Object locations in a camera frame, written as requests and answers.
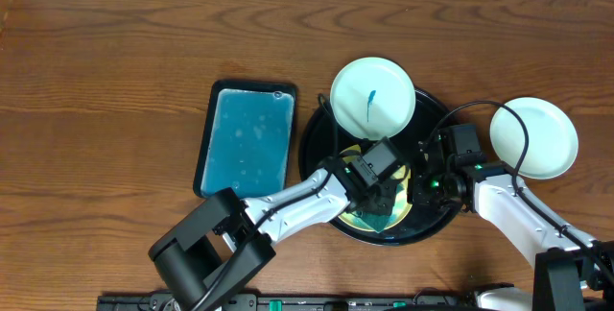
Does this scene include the green scrubbing sponge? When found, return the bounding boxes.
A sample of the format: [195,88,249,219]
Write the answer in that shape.
[355,211,392,233]

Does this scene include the yellow plate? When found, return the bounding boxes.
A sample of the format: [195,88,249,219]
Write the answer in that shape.
[337,165,413,233]

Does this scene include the light blue plate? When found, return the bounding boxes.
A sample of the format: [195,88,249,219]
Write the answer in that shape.
[489,97,579,179]
[330,57,416,141]

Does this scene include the black rectangular water tray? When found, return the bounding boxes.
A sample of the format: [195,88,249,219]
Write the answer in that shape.
[193,80,297,199]

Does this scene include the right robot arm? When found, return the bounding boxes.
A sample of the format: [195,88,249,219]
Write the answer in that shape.
[413,140,613,310]

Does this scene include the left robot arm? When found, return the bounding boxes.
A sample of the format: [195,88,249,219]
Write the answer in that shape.
[149,157,402,310]

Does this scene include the round black tray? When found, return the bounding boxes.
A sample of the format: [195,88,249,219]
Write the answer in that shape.
[298,88,458,247]

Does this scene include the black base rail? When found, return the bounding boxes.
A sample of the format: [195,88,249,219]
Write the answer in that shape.
[96,293,477,311]

